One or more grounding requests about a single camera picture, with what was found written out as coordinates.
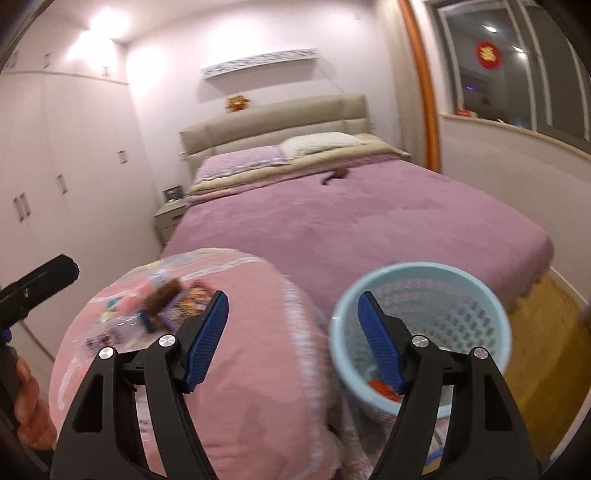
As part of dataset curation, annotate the brown paper bag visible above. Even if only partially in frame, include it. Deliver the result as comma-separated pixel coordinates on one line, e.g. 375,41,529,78
143,278,182,316

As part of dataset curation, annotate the person's left hand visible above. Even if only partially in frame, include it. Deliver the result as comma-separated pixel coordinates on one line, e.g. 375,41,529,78
14,357,57,451

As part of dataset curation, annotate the clear plastic bottle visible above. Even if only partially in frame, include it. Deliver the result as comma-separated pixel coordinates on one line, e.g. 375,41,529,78
80,315,151,358

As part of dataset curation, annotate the white built-in wardrobe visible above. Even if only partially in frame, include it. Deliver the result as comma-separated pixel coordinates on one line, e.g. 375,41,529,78
1,17,160,357

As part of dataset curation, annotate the light blue plastic basket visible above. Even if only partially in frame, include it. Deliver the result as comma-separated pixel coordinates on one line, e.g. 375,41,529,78
329,262,512,423

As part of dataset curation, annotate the white and navy carton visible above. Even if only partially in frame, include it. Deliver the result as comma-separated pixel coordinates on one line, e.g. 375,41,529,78
138,281,214,333

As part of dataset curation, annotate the pink patterned quilt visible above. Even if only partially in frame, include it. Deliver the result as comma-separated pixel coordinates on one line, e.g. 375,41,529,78
49,248,341,479

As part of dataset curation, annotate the beige bedside table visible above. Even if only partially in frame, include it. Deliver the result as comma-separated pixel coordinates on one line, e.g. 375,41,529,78
153,199,189,246

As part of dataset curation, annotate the purple pillow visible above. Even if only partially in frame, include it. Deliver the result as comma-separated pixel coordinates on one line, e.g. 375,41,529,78
194,145,290,183

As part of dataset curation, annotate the purple bed cover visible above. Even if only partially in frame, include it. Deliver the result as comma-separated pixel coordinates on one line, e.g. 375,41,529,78
163,155,554,314

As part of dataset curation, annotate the orange plush toy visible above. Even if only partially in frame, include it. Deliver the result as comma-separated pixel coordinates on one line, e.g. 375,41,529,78
225,94,250,112

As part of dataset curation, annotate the beige upholstered headboard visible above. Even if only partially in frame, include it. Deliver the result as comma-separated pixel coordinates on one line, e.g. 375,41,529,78
179,94,372,175

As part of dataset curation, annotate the small brown object on bed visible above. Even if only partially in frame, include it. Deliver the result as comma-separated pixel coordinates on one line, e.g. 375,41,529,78
322,168,349,186

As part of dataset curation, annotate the folded beige blanket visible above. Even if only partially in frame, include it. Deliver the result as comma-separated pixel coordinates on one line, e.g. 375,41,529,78
185,134,412,204

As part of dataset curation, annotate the white pillow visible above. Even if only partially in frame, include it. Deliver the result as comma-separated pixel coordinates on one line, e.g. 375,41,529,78
279,132,365,160

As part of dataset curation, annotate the dark framed window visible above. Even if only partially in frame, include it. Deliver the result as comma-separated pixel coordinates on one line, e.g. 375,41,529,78
427,1,590,152

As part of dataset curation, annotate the red round window sticker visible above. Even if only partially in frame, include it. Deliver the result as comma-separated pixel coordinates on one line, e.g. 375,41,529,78
476,41,502,70

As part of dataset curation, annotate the orange and beige curtain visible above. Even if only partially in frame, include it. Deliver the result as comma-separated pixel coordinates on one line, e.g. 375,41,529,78
377,0,441,173

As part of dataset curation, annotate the dark picture frame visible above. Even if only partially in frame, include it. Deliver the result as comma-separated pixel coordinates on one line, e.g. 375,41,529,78
163,185,184,203

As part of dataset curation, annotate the white decorated wall shelf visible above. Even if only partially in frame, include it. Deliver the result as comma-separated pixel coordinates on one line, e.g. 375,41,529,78
201,48,318,80

